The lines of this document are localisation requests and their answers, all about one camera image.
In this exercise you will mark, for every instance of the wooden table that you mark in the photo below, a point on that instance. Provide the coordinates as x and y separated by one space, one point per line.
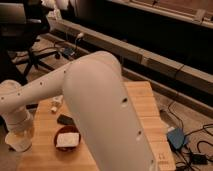
43 156

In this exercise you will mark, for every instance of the blue device on floor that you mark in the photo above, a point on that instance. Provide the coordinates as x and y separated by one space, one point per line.
67 52

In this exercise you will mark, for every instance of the black office chair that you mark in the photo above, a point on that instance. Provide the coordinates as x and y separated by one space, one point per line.
21 22

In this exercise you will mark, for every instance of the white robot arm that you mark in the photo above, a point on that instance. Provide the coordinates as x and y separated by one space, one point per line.
101 108

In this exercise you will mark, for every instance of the white sponge in bowl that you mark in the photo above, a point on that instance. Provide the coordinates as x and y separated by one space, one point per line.
67 139

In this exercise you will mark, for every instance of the white plastic bottle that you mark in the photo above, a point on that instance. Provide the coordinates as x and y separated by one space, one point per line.
56 103

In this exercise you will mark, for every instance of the blue pouch on floor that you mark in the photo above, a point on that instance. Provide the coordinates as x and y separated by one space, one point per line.
177 139

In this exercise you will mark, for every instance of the black remote control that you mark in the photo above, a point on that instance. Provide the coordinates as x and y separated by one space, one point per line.
65 120

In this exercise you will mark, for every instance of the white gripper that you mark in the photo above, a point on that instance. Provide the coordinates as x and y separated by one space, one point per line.
20 130

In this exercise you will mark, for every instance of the black power adapter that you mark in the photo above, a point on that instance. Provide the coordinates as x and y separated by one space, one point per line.
199 159

